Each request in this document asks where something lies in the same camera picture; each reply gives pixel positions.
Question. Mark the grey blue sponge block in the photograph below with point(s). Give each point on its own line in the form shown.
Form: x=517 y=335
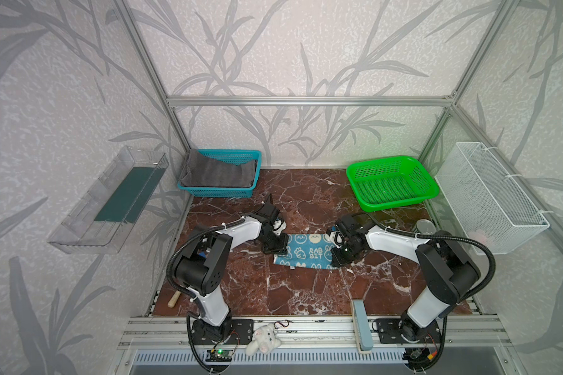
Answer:
x=361 y=327

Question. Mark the clear plastic wall bin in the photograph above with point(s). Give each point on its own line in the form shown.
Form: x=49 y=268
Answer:
x=107 y=213

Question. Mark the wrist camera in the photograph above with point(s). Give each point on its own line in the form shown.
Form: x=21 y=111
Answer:
x=279 y=226
x=336 y=237

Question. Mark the green plastic basket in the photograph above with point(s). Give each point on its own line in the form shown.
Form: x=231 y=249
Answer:
x=391 y=182

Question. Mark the teal patterned towel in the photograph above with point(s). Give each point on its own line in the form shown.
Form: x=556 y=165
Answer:
x=312 y=251

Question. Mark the green lit circuit board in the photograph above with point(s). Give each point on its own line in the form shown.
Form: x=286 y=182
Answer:
x=219 y=355

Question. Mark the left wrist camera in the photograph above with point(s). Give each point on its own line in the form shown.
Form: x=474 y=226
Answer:
x=279 y=226

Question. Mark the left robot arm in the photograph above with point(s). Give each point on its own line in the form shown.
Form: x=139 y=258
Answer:
x=196 y=269

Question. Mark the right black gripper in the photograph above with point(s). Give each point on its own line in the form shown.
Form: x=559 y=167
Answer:
x=341 y=253

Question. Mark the white plush toy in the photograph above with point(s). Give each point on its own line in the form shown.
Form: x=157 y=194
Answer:
x=264 y=341

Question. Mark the metal tin can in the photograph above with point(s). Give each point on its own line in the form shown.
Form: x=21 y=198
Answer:
x=424 y=226

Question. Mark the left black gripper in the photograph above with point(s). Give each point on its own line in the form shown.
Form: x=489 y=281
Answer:
x=274 y=241

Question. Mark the wooden stick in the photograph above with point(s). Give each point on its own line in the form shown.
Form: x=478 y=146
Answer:
x=174 y=300

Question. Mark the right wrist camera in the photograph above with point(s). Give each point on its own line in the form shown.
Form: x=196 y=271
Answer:
x=336 y=237

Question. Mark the grey towel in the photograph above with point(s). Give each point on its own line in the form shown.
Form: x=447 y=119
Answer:
x=199 y=170

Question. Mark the teal plastic basket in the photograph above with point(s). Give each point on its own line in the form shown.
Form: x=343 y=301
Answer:
x=233 y=156

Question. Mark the pink item in wire basket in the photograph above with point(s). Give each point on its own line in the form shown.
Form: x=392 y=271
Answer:
x=481 y=237

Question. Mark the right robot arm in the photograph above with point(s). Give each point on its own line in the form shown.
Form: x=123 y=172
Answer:
x=454 y=268

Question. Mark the white wire mesh basket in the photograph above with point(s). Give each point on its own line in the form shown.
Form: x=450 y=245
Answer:
x=483 y=195

